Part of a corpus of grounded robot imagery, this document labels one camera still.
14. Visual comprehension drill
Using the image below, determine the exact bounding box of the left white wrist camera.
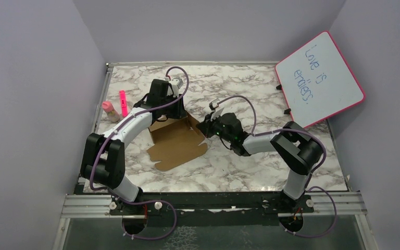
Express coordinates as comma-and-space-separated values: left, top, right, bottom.
165, 78, 183, 98

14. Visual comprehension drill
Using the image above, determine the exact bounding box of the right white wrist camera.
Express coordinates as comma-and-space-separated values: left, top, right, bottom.
209, 98, 223, 121

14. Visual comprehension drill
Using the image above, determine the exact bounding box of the purple cable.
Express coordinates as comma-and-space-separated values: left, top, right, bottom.
217, 95, 339, 239
89, 66, 190, 241

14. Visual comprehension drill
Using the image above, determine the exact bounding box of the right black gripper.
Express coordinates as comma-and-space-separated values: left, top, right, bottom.
195, 111, 233, 144

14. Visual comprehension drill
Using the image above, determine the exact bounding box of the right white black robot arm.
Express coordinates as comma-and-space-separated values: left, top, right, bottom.
196, 112, 327, 212

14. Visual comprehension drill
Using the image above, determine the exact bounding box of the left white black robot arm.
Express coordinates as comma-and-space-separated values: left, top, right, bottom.
80, 78, 186, 214

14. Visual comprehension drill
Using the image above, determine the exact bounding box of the pink framed whiteboard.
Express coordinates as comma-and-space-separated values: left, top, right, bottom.
274, 31, 365, 128

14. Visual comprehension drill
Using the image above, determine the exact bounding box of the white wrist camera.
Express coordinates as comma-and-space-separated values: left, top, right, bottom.
209, 98, 223, 121
165, 78, 183, 98

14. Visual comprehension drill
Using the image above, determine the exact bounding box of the small pink capped bottle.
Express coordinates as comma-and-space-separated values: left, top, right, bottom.
102, 101, 120, 122

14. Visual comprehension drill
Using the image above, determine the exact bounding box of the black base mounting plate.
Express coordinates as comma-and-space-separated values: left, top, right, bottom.
109, 191, 314, 227

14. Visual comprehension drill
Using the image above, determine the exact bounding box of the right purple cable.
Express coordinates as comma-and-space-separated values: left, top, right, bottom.
217, 95, 339, 239

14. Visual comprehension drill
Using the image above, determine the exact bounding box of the brown cardboard box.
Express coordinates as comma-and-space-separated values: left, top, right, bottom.
147, 112, 208, 171

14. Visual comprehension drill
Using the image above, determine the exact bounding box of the pink highlighter marker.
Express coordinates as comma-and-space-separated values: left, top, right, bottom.
119, 90, 128, 117

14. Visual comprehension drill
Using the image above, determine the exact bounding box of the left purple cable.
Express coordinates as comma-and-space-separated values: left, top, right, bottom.
89, 66, 190, 241

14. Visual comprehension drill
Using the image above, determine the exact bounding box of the aluminium extrusion frame rail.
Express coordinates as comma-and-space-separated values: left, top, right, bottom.
60, 192, 368, 219

